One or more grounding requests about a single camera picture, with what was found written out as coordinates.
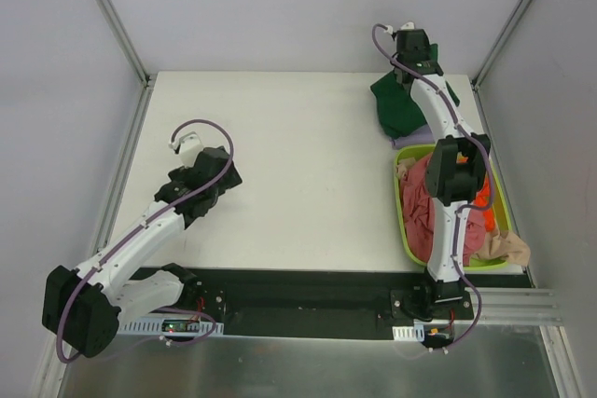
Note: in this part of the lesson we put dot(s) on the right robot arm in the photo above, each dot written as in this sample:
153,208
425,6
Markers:
457,170

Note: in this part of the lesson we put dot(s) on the left white cable duct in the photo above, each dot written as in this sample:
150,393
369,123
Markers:
165,326

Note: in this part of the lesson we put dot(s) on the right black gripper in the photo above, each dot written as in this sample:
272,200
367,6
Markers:
432,65

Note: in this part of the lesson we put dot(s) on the aluminium frame post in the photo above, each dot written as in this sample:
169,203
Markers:
124,41
511,24

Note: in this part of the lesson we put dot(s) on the folded purple t shirt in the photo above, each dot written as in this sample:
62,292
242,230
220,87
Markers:
422,135

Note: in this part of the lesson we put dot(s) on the white cable duct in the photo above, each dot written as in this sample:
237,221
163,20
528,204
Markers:
412,333
165,326

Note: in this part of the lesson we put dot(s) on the aluminium front rail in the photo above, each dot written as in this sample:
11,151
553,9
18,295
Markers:
517,306

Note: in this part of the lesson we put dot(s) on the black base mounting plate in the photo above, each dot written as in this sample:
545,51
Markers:
309,304

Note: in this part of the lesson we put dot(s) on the lime green plastic basket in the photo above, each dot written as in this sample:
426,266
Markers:
500,210

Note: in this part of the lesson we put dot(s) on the pink red t shirt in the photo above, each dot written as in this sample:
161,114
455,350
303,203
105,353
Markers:
419,214

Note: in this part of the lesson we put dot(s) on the right white cable duct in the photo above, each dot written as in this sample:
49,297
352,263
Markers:
412,333

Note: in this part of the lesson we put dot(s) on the beige garment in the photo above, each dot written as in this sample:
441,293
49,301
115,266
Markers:
506,246

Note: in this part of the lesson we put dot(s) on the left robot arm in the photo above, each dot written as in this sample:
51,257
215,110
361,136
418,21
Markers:
85,306

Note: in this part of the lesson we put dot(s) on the left aluminium frame post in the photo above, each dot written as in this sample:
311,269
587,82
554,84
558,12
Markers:
124,41

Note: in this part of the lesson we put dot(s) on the orange garment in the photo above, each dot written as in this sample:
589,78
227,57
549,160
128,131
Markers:
484,216

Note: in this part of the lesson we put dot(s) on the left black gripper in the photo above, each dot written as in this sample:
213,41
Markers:
229,172

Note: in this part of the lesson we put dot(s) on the right aluminium frame post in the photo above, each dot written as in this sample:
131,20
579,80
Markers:
511,24

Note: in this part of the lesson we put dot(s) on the green polo shirt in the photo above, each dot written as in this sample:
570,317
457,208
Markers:
398,114

